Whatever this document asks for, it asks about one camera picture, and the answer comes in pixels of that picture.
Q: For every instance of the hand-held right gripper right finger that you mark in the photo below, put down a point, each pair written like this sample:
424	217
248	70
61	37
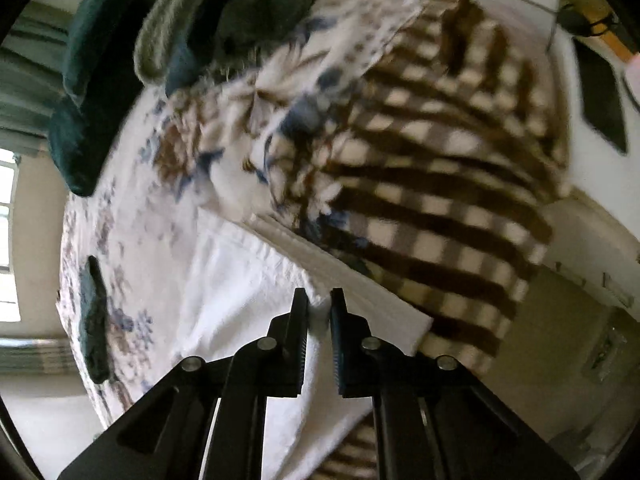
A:
337	350

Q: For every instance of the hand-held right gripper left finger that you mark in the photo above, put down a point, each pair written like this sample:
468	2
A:
300	350

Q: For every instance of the white pants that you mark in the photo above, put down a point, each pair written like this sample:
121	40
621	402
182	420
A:
240	310

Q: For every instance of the dark grey folded pants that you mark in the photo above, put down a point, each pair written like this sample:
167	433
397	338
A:
95	320

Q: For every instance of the floral blanket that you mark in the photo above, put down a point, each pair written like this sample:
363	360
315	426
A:
125	200

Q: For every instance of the grey-green curtain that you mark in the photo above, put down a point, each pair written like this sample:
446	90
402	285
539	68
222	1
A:
30	75
35	357

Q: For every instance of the window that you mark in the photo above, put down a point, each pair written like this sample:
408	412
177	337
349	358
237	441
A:
7	235

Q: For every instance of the dark blue folded cloth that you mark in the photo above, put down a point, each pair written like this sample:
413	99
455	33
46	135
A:
250	15

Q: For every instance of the dark flat panel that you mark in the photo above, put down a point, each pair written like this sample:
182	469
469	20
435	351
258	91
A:
602	95

